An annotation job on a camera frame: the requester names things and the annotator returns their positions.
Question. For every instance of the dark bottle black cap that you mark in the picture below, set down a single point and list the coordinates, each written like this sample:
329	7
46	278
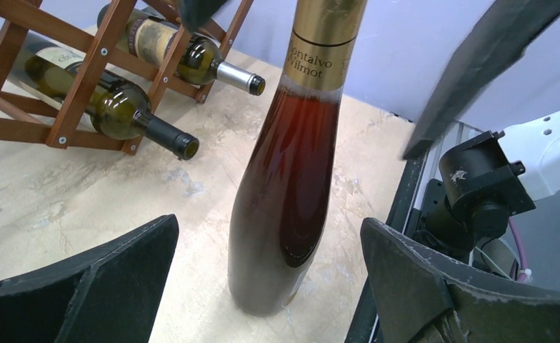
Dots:
118	108

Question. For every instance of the green bottle silver neck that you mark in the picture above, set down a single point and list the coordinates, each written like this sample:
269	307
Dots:
149	37

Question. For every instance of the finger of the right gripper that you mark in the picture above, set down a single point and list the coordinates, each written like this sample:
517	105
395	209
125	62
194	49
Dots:
195	13
495	43

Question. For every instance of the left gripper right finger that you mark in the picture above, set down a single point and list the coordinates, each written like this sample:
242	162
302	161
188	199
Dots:
424	296

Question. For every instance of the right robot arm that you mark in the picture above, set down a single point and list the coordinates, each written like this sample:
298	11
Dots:
484	186

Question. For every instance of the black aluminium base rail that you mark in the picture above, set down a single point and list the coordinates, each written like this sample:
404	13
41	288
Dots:
404	209

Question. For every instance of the red wine bottle gold cap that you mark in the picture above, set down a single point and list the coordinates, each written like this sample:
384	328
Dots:
281	203

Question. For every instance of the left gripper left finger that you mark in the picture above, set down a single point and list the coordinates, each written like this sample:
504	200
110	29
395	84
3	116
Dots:
109	293

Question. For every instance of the wooden wine rack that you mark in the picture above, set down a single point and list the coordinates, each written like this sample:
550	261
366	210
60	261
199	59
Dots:
30	120

